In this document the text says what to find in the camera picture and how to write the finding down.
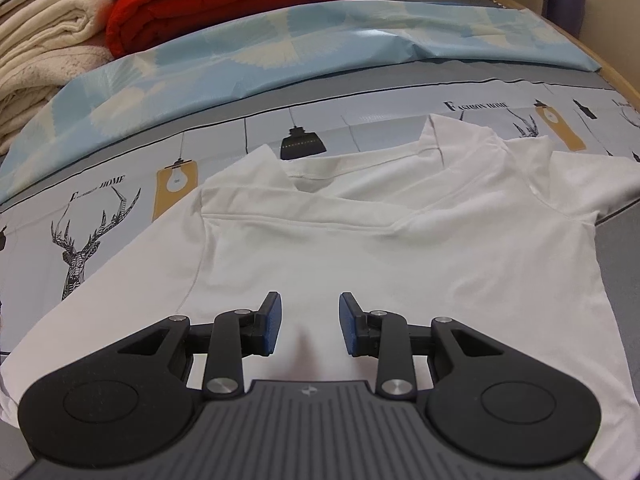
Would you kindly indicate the dark purple board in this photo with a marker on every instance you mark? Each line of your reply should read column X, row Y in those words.
column 565, row 5

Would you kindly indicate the light blue patterned sheet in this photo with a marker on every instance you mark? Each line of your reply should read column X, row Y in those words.
column 200, row 75

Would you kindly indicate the cream folded blanket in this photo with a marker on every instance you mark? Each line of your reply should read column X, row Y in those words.
column 40, row 60

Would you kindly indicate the wooden bed frame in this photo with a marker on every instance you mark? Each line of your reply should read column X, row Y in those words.
column 622, row 80

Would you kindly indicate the red folded blanket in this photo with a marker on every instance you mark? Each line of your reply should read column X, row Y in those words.
column 200, row 5

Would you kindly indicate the white t-shirt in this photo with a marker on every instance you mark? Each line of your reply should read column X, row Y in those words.
column 400, row 240

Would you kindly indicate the grey deer print bed sheet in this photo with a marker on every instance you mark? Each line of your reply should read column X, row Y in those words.
column 100, row 200

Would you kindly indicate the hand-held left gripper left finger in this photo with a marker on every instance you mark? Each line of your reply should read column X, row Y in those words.
column 272, row 322

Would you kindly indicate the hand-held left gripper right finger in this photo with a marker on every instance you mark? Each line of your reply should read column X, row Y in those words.
column 347, row 322

